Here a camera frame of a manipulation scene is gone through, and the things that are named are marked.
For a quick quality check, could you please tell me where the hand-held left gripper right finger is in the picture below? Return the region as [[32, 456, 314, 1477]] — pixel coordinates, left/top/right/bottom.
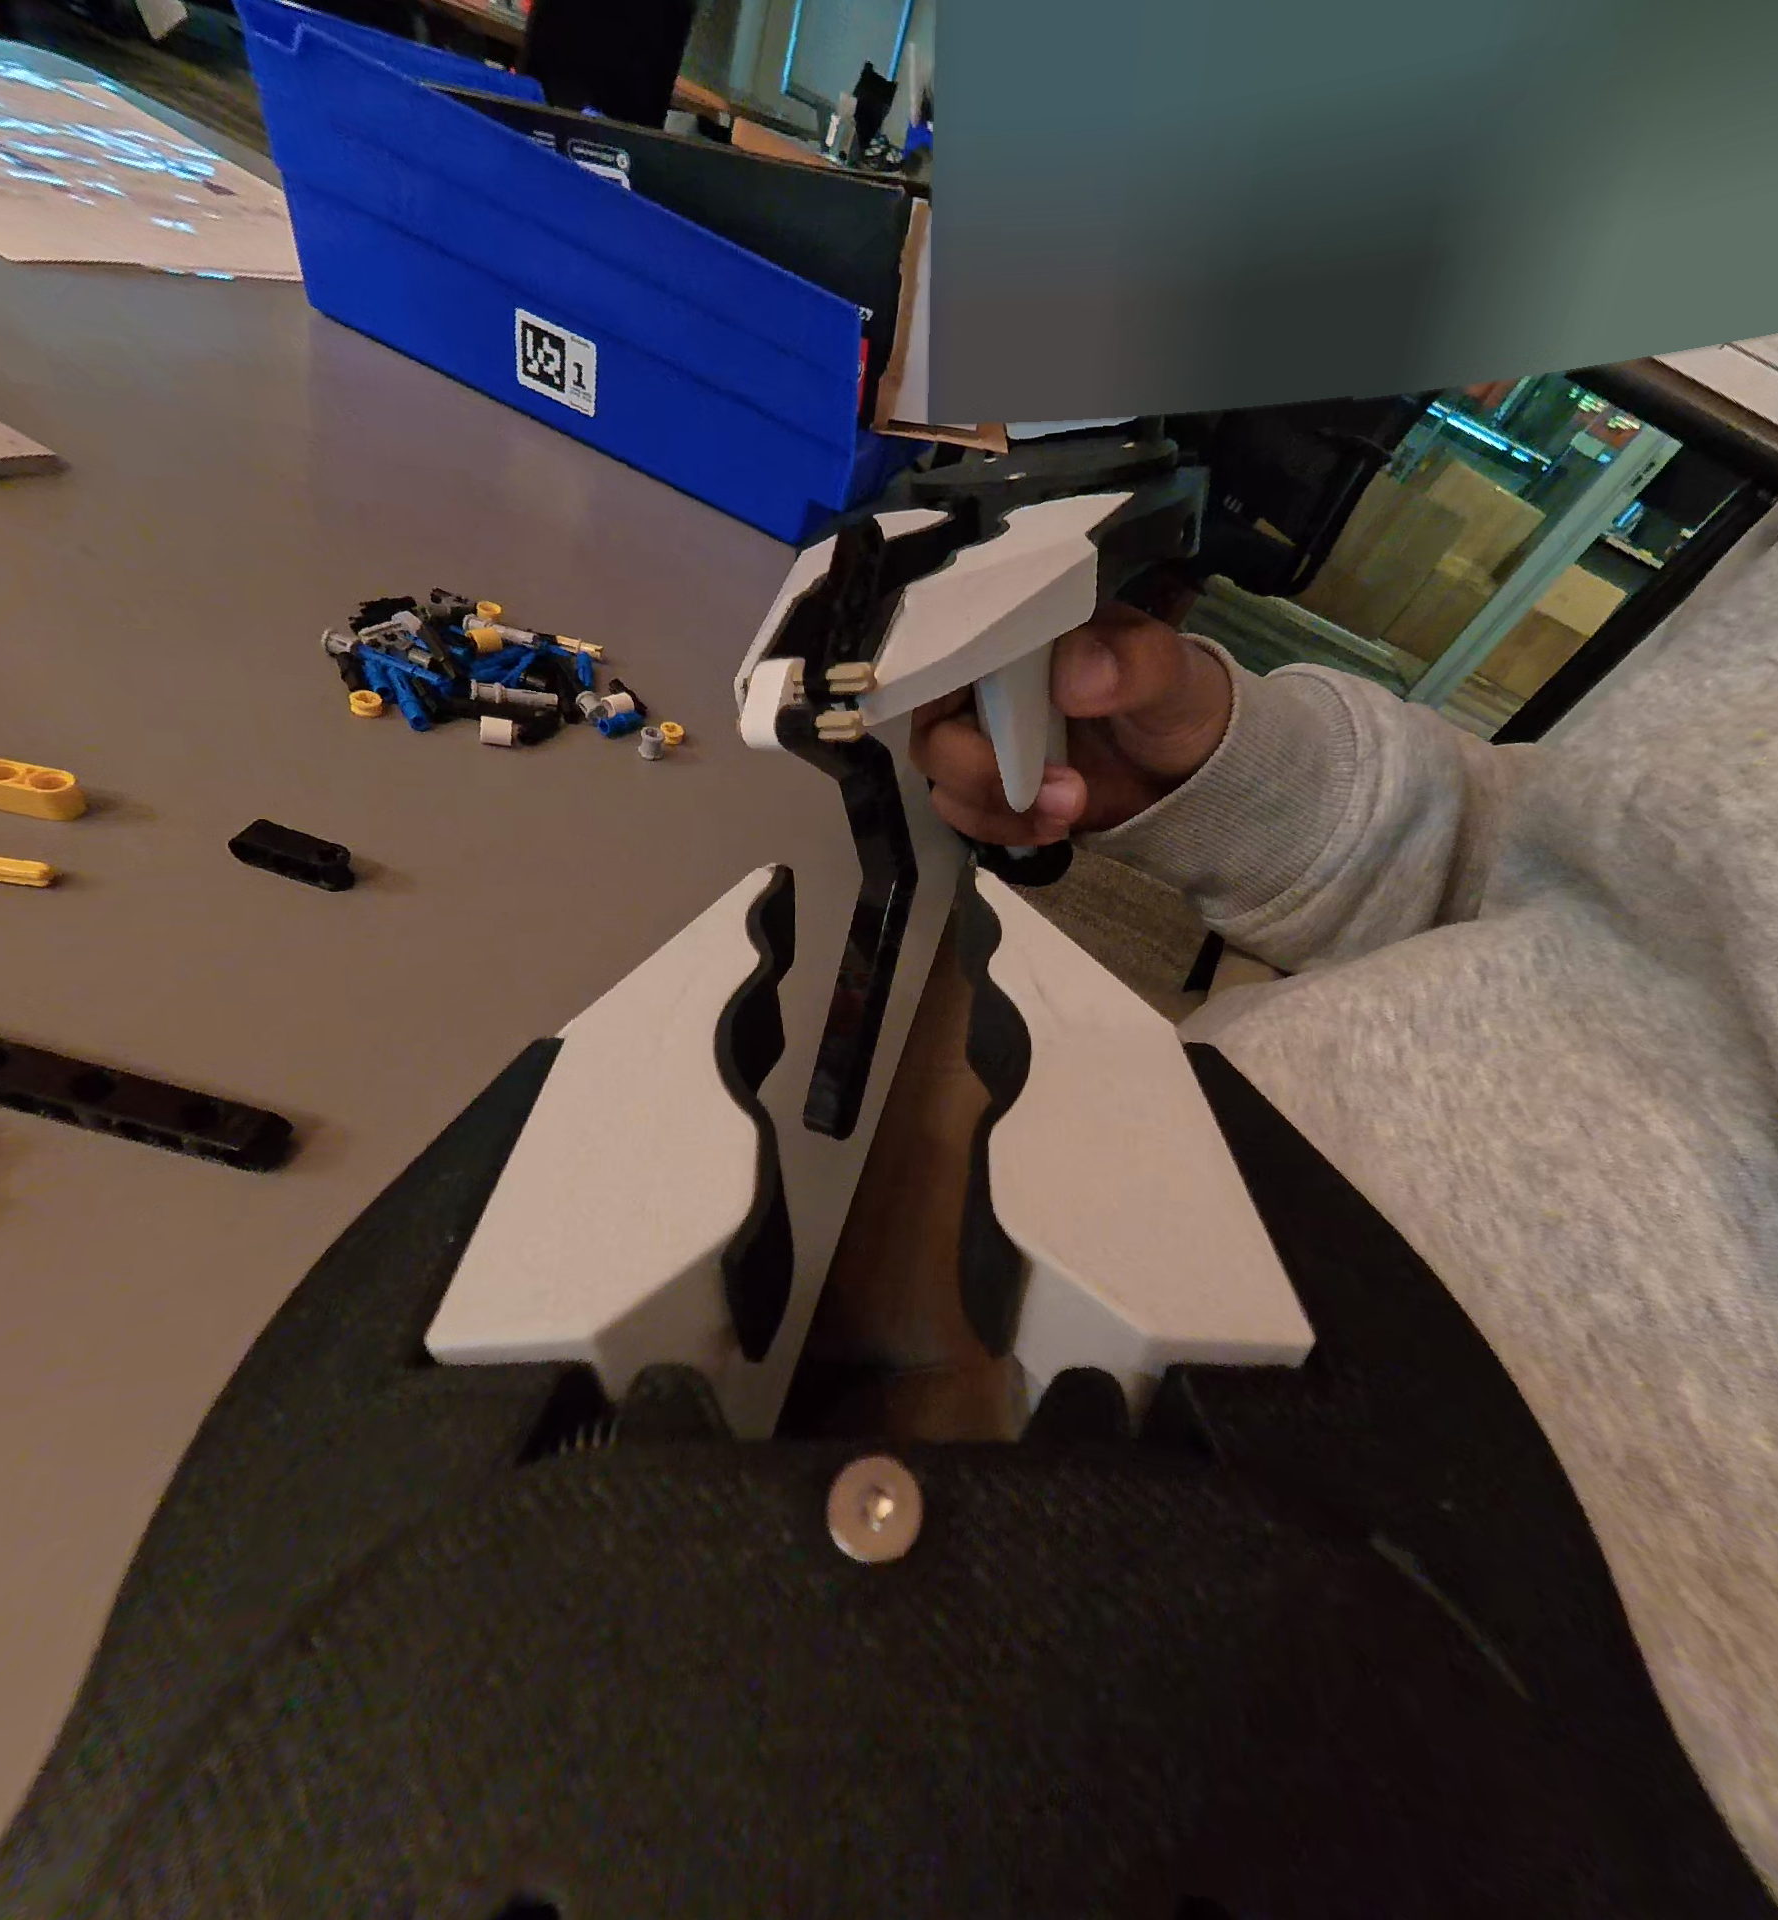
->
[[953, 866, 1318, 1422]]

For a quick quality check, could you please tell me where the short black lego piece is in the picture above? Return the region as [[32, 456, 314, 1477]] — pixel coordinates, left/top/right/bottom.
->
[[224, 817, 358, 895]]

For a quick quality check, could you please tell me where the blue plastic bin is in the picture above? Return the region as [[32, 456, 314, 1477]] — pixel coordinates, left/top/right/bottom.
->
[[233, 0, 908, 550]]

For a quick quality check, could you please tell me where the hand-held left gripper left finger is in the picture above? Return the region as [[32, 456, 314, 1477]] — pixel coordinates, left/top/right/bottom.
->
[[422, 861, 806, 1402]]

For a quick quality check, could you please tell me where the person's right hand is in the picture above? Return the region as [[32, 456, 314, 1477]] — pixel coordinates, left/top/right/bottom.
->
[[913, 602, 1237, 858]]

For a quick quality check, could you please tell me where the dark chair back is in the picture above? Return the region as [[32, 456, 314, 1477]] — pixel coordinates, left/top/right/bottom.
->
[[517, 0, 697, 130]]

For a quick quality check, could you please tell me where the brown cardboard box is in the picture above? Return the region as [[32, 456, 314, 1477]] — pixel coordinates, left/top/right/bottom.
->
[[1288, 449, 1628, 709]]

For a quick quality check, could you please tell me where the brown cardboard flap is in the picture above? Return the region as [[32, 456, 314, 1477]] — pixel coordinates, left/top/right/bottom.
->
[[862, 197, 1014, 456]]

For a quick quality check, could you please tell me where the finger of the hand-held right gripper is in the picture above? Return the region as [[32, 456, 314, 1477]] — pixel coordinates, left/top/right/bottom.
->
[[732, 508, 969, 751], [859, 490, 1139, 738]]

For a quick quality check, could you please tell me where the open instruction booklet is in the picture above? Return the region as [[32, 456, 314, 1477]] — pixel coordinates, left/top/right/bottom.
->
[[0, 32, 305, 282]]

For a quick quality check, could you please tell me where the yellow lego beam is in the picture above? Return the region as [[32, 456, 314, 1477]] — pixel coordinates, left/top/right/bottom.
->
[[0, 744, 88, 823]]

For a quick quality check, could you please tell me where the black lego beam assembly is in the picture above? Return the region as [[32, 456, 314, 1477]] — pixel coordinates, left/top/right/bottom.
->
[[735, 514, 924, 1142]]

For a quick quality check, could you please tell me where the long black lego beam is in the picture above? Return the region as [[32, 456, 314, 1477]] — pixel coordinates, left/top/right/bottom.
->
[[0, 1016, 296, 1175]]

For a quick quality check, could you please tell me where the pile of small lego pieces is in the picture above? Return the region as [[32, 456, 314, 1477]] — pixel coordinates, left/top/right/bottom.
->
[[321, 586, 686, 768]]

